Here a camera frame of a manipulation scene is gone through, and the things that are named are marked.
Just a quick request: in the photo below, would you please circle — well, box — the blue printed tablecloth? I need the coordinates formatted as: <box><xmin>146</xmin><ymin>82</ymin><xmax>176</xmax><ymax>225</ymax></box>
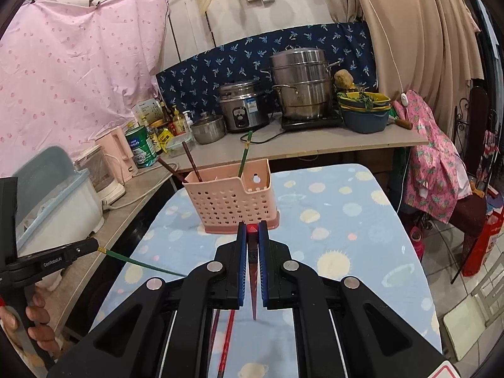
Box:
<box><xmin>90</xmin><ymin>163</ymin><xmax>442</xmax><ymax>378</ymax></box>

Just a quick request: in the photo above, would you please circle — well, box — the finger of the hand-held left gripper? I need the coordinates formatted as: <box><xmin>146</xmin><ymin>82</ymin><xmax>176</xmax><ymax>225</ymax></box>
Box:
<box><xmin>59</xmin><ymin>237</ymin><xmax>100</xmax><ymax>264</ymax></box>

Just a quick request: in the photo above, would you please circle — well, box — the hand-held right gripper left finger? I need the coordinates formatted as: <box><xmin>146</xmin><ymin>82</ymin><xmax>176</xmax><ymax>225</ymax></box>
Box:
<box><xmin>47</xmin><ymin>221</ymin><xmax>249</xmax><ymax>378</ymax></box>

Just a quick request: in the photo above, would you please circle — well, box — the pink dotted cloth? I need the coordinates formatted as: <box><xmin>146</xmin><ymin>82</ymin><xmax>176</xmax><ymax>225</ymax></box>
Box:
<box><xmin>0</xmin><ymin>0</ymin><xmax>170</xmax><ymax>174</ymax></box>

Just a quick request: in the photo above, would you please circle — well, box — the red container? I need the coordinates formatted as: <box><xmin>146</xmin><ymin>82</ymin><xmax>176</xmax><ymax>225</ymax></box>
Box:
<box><xmin>461</xmin><ymin>209</ymin><xmax>504</xmax><ymax>278</ymax></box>

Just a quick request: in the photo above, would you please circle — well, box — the navy leaf-print cloth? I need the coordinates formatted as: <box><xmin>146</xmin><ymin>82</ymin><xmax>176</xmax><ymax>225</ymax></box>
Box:
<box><xmin>155</xmin><ymin>21</ymin><xmax>379</xmax><ymax>123</ymax></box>

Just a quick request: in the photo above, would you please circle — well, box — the yellow dish soap bottle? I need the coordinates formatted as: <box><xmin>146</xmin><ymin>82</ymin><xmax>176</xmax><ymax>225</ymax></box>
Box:
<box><xmin>171</xmin><ymin>106</ymin><xmax>190</xmax><ymax>136</ymax></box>

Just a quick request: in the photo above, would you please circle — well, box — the green tin can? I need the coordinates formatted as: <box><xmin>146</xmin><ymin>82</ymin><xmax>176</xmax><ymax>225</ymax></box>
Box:
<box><xmin>125</xmin><ymin>124</ymin><xmax>158</xmax><ymax>169</ymax></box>

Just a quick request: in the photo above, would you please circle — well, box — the black induction cooktop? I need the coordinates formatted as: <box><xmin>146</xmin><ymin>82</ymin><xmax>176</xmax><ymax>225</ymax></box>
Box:
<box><xmin>280</xmin><ymin>110</ymin><xmax>345</xmax><ymax>130</ymax></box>

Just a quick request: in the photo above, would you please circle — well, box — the white kitchen appliance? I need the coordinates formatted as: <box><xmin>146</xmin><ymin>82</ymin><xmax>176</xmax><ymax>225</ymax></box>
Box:
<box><xmin>73</xmin><ymin>145</ymin><xmax>127</xmax><ymax>205</ymax></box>

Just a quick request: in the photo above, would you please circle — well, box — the wooden-handled knife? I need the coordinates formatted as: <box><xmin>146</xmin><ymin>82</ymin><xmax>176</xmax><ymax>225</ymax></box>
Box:
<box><xmin>388</xmin><ymin>106</ymin><xmax>414</xmax><ymax>130</ymax></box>

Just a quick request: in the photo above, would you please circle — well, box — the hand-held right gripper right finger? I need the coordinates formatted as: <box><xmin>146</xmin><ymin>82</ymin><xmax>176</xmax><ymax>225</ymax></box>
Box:
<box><xmin>257</xmin><ymin>221</ymin><xmax>453</xmax><ymax>378</ymax></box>

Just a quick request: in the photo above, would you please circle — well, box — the pink perforated utensil basket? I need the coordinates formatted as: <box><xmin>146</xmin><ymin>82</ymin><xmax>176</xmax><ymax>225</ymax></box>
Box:
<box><xmin>182</xmin><ymin>158</ymin><xmax>281</xmax><ymax>235</ymax></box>

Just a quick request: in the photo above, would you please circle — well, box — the beige curtain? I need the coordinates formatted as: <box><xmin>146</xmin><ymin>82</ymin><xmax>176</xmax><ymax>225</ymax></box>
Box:
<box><xmin>319</xmin><ymin>0</ymin><xmax>485</xmax><ymax>127</ymax></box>

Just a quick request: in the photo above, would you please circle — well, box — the white cable with switch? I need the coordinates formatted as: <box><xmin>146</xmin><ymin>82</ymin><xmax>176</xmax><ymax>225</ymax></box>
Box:
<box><xmin>348</xmin><ymin>0</ymin><xmax>410</xmax><ymax>107</ymax></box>

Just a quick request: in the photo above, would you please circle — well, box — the pink electric kettle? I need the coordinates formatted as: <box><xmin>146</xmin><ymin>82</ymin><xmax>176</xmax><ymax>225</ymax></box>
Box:
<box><xmin>94</xmin><ymin>126</ymin><xmax>138</xmax><ymax>185</ymax></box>

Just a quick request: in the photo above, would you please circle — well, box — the small pot with glass lid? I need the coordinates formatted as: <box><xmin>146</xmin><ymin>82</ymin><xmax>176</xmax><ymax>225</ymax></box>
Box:
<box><xmin>190</xmin><ymin>112</ymin><xmax>227</xmax><ymax>145</ymax></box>

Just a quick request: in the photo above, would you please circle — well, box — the white plastic stool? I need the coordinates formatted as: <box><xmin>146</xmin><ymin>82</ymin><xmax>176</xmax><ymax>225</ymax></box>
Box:
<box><xmin>443</xmin><ymin>252</ymin><xmax>504</xmax><ymax>351</ymax></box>

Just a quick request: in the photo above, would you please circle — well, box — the stainless steel steamer pot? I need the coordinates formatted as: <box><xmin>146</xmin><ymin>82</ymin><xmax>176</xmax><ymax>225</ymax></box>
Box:
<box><xmin>260</xmin><ymin>46</ymin><xmax>343</xmax><ymax>121</ymax></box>

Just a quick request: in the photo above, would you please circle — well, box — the stack of blue bowls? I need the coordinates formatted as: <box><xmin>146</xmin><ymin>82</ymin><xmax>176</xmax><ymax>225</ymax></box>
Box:
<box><xmin>336</xmin><ymin>91</ymin><xmax>392</xmax><ymax>135</ymax></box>

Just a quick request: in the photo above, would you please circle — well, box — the clear food container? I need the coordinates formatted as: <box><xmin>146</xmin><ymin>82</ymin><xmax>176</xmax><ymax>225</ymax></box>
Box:
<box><xmin>164</xmin><ymin>134</ymin><xmax>193</xmax><ymax>155</ymax></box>

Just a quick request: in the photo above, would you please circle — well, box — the pink pineapple-print garment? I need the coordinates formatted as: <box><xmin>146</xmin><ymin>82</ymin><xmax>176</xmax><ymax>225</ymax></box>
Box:
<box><xmin>392</xmin><ymin>90</ymin><xmax>473</xmax><ymax>225</ymax></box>

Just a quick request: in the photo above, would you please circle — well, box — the yellow packet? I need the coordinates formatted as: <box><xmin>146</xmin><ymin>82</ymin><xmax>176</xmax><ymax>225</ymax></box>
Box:
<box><xmin>157</xmin><ymin>128</ymin><xmax>174</xmax><ymax>152</ymax></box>

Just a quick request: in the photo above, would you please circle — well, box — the person's left hand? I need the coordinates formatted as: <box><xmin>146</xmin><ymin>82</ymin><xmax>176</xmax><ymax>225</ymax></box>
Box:
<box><xmin>0</xmin><ymin>295</ymin><xmax>61</xmax><ymax>359</ymax></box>

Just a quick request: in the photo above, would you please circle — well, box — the brown loofah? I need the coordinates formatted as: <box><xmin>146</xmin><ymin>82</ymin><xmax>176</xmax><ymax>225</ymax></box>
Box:
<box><xmin>334</xmin><ymin>69</ymin><xmax>355</xmax><ymax>89</ymax></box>

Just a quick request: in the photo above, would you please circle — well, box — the pink water bottle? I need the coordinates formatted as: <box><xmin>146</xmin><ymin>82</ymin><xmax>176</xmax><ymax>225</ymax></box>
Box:
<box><xmin>409</xmin><ymin>226</ymin><xmax>426</xmax><ymax>262</ymax></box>

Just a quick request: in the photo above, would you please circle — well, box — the grey-blue lidded dish bin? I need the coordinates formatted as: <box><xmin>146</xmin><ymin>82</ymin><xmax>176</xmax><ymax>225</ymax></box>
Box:
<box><xmin>10</xmin><ymin>146</ymin><xmax>105</xmax><ymax>256</ymax></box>

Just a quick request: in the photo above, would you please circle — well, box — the red chopstick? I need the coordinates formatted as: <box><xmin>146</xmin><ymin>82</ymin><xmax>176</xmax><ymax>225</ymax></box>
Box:
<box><xmin>216</xmin><ymin>309</ymin><xmax>237</xmax><ymax>378</ymax></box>
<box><xmin>246</xmin><ymin>224</ymin><xmax>261</xmax><ymax>320</ymax></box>

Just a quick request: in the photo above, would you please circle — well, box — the white and green carton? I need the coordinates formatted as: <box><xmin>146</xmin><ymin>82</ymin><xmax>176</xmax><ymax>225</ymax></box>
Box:
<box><xmin>132</xmin><ymin>99</ymin><xmax>164</xmax><ymax>127</ymax></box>

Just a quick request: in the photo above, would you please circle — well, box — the dark metal chair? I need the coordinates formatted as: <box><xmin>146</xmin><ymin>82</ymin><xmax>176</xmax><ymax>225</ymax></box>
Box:
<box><xmin>445</xmin><ymin>86</ymin><xmax>491</xmax><ymax>253</ymax></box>

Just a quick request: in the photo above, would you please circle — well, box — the silver rice cooker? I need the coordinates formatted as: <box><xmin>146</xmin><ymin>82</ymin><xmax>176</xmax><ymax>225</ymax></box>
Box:
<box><xmin>218</xmin><ymin>81</ymin><xmax>270</xmax><ymax>134</ymax></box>

